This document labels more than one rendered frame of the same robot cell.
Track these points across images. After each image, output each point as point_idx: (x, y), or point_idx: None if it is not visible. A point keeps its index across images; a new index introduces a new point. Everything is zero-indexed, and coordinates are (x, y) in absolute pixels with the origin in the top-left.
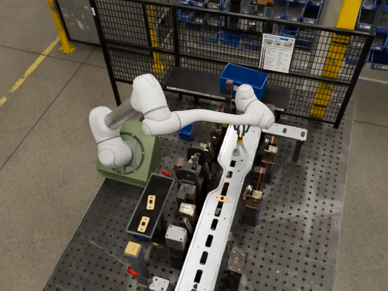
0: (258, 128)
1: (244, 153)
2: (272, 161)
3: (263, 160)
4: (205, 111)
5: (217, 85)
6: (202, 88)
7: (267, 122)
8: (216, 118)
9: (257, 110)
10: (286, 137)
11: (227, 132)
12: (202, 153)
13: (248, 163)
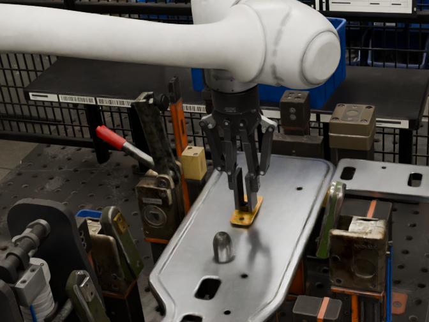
0: (317, 179)
1: (258, 254)
2: (375, 285)
3: (338, 282)
4: (39, 7)
5: (189, 78)
6: (140, 87)
7: (303, 43)
8: (83, 30)
9: (263, 6)
10: (421, 198)
11: (203, 195)
12: (64, 227)
13: (271, 283)
